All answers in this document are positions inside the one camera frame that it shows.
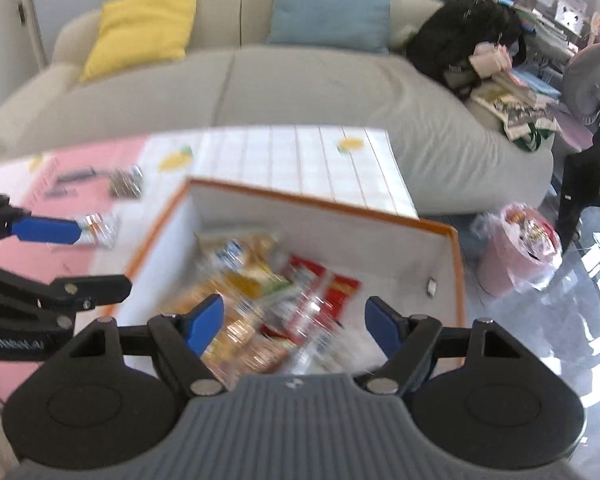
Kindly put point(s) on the beige sofa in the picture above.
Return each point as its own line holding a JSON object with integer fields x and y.
{"x": 305, "y": 95}

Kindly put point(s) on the pink white soft pouch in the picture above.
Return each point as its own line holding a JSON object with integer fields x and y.
{"x": 490, "y": 60}

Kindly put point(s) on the nut packet green label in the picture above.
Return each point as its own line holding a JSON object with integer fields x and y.
{"x": 126, "y": 182}

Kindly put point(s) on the clear cracker packet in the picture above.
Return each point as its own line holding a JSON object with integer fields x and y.
{"x": 230, "y": 340}

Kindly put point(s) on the black backpack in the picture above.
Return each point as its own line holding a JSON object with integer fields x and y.
{"x": 460, "y": 35}

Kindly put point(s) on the orange storage box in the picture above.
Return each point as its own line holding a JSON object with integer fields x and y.
{"x": 380, "y": 240}

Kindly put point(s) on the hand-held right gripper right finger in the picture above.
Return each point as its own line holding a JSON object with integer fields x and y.
{"x": 382, "y": 327}

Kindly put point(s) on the grey office chair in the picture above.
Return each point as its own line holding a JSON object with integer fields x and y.
{"x": 590, "y": 80}

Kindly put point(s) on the black garment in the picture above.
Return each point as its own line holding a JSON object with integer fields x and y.
{"x": 595, "y": 170}

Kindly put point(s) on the yellow chips packet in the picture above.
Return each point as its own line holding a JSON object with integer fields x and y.
{"x": 252, "y": 285}

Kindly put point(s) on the pink trash bin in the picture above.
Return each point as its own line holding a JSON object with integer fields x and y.
{"x": 515, "y": 255}

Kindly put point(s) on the pink checked tablecloth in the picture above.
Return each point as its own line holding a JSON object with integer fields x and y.
{"x": 290, "y": 170}

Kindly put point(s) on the light blue cushion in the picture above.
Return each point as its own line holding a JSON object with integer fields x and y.
{"x": 330, "y": 5}

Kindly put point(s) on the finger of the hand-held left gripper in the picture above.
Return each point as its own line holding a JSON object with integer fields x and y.
{"x": 95, "y": 289}
{"x": 45, "y": 231}

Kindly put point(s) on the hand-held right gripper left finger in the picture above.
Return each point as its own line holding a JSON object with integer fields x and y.
{"x": 205, "y": 325}

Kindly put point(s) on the clear packet blue label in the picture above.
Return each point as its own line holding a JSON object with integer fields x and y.
{"x": 235, "y": 251}

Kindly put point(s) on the yellow cushion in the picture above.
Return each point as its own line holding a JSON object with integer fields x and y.
{"x": 140, "y": 27}

